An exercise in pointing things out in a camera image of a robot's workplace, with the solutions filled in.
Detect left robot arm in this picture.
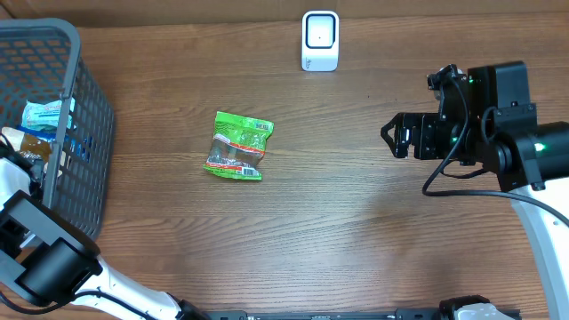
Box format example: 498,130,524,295
1,139,206,319

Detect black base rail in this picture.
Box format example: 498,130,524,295
124,294,522,320

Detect white barcode scanner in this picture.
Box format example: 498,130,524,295
301,10,340,72

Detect beige cookie bag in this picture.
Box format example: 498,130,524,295
1,126,52,163

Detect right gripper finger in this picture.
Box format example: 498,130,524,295
381,113,414,143
393,127,412,158

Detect light teal snack packet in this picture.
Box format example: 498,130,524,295
21,100,63,131

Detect blue Oreo packet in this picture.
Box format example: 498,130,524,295
17,125,97,163

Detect grey plastic shopping basket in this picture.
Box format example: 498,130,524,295
1,18,115,239

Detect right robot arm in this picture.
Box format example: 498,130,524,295
381,61,568,319

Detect green snack bag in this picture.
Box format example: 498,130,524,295
204,111,274,180

